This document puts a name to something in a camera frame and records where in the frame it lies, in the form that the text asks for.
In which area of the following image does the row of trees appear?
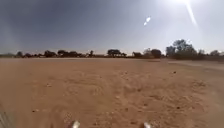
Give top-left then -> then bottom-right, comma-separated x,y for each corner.
0,38 -> 224,62

